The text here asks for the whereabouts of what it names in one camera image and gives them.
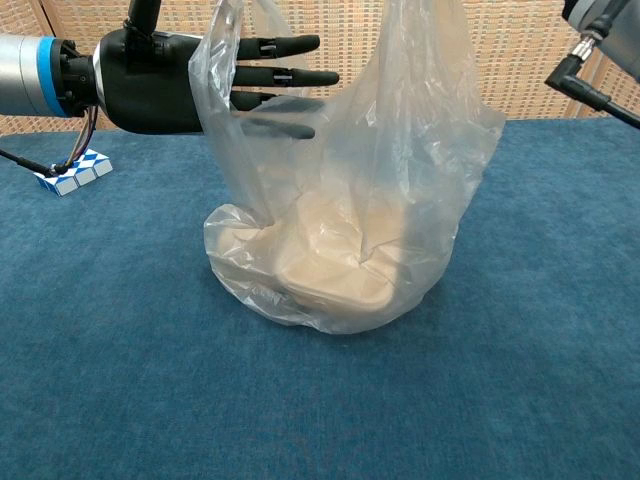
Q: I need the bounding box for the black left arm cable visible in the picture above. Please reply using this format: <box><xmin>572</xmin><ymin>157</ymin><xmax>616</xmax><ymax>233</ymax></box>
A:
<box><xmin>0</xmin><ymin>102</ymin><xmax>101</xmax><ymax>177</ymax></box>

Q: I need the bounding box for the clear plastic carrier bag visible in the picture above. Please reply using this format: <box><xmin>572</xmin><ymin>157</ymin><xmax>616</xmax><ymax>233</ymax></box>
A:
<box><xmin>188</xmin><ymin>0</ymin><xmax>506</xmax><ymax>335</ymax></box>

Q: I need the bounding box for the beige rectangular food container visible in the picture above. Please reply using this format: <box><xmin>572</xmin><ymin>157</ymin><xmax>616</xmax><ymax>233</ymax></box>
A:
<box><xmin>274</xmin><ymin>197</ymin><xmax>406</xmax><ymax>316</ymax></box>

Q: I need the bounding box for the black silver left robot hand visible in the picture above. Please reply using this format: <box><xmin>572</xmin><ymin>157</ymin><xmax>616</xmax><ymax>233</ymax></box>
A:
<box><xmin>92</xmin><ymin>0</ymin><xmax>341</xmax><ymax>141</ymax></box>

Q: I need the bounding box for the blue white snake cube puzzle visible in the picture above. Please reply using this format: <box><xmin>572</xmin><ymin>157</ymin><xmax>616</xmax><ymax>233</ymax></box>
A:
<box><xmin>34</xmin><ymin>148</ymin><xmax>114</xmax><ymax>198</ymax></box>

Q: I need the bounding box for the beige round food container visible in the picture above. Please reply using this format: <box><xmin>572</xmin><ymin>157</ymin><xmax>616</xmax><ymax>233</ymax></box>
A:
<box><xmin>209</xmin><ymin>222</ymin><xmax>281</xmax><ymax>301</ymax></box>

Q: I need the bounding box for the woven rattan folding screen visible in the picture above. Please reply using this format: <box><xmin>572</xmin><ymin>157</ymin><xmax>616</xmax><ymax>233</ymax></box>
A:
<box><xmin>0</xmin><ymin>0</ymin><xmax>640</xmax><ymax>136</ymax></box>

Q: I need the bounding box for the blue velvet table cloth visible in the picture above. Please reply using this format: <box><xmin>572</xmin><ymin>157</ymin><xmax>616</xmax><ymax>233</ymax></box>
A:
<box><xmin>0</xmin><ymin>117</ymin><xmax>640</xmax><ymax>480</ymax></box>

